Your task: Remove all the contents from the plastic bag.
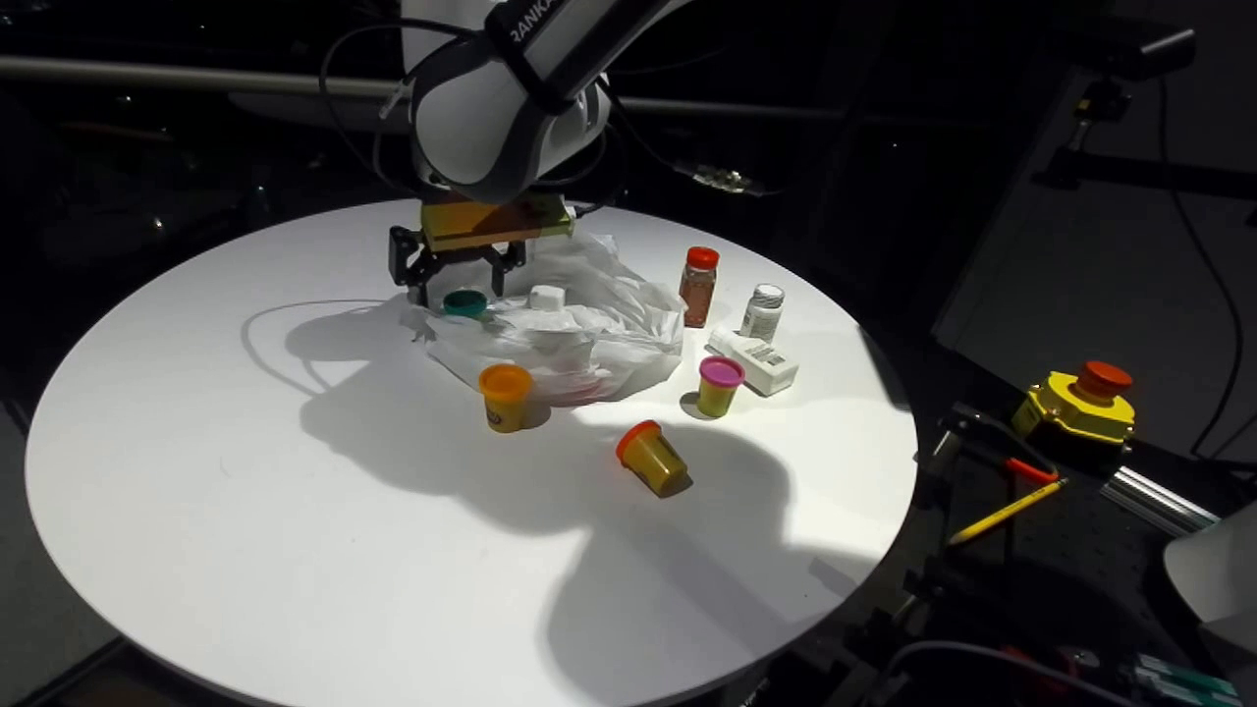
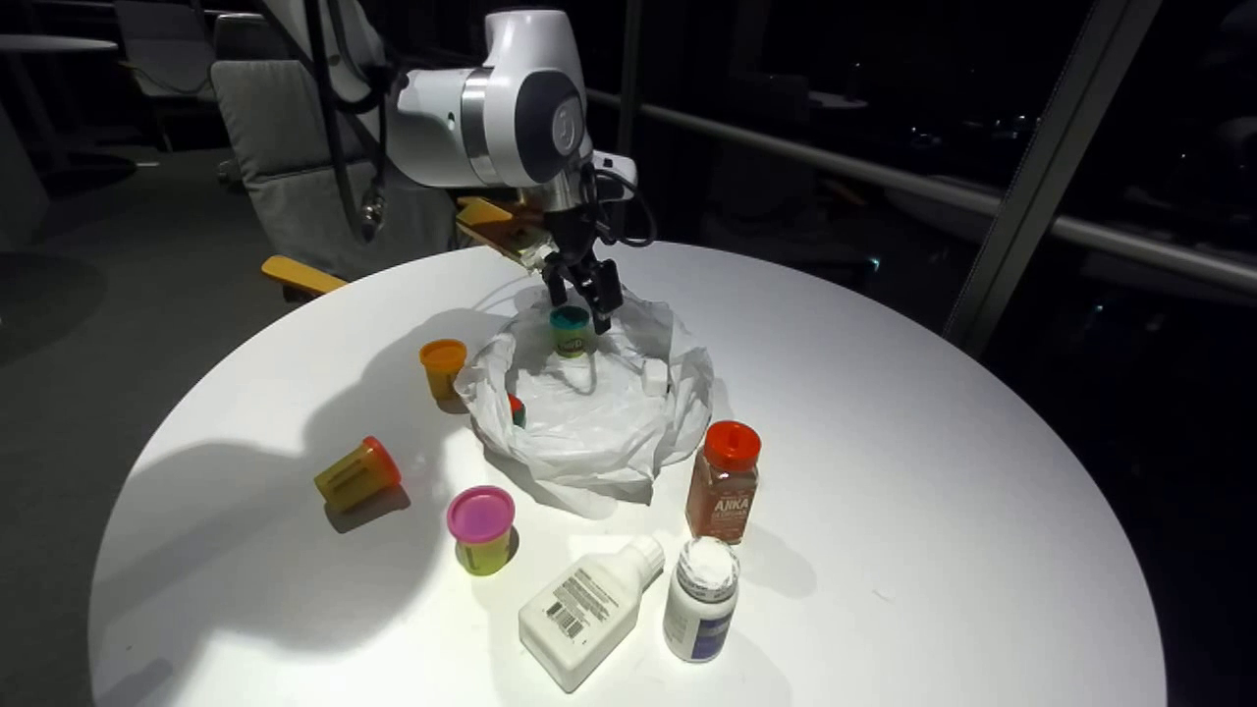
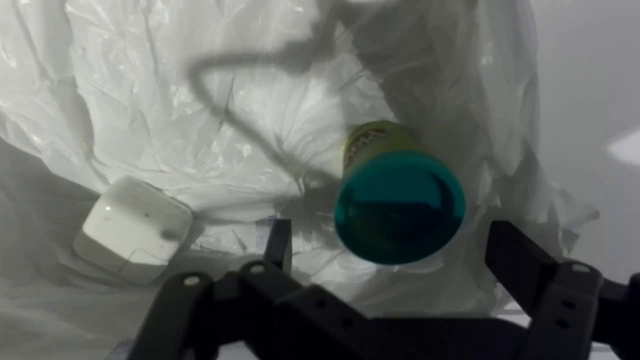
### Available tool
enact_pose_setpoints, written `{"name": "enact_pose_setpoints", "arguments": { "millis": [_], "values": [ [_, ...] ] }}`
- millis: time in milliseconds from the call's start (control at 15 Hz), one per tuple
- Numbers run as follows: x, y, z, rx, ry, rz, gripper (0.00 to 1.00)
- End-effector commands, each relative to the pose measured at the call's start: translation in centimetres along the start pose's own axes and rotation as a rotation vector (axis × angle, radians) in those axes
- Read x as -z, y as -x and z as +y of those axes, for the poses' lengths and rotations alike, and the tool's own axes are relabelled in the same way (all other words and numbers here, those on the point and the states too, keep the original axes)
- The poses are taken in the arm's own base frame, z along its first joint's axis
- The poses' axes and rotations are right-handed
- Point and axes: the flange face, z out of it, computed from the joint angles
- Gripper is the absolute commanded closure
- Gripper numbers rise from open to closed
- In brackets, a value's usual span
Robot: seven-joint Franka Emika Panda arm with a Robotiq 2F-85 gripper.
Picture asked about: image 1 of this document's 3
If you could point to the small white pill bottle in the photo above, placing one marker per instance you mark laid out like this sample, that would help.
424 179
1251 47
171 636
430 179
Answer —
765 312

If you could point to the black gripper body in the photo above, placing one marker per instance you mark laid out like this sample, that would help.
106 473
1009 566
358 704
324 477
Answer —
455 256

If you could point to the teal object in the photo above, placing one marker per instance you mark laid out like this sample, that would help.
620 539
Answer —
1183 687

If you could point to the yellow emergency stop button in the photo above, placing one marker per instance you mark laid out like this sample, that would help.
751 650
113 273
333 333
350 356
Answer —
1076 408

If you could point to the black clamp stand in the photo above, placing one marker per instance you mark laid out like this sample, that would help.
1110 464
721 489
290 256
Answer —
1106 99

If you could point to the metal window railing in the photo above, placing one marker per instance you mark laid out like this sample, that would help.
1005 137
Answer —
197 77

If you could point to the small red connector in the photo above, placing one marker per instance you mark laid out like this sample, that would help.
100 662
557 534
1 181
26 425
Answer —
1030 473

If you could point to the light grey rounded object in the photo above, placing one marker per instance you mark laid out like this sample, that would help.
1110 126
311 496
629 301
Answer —
1222 574

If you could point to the yellow tub magenta lid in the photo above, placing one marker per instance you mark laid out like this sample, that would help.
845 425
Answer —
716 386

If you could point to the dark grey panel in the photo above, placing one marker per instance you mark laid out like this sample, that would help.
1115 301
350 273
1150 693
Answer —
1115 287

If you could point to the white plastic bag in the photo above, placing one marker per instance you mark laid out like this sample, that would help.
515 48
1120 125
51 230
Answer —
614 335

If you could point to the yellow tub orange-red lid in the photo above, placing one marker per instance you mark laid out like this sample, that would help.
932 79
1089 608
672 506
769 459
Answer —
655 459

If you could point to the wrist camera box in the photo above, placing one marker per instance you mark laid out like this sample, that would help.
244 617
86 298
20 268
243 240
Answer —
498 223

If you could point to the spice jar red lid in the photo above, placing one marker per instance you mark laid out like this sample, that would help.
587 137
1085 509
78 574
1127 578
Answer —
700 287

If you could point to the yellow tub orange lid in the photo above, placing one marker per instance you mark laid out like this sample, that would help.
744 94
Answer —
510 400

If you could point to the yellow tub teal lid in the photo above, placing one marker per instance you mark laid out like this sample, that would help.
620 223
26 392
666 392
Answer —
466 303

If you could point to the aluminium profile bar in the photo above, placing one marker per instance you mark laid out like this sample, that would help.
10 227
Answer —
1161 496

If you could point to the robot arm white silver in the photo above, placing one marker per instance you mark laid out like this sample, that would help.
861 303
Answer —
498 104

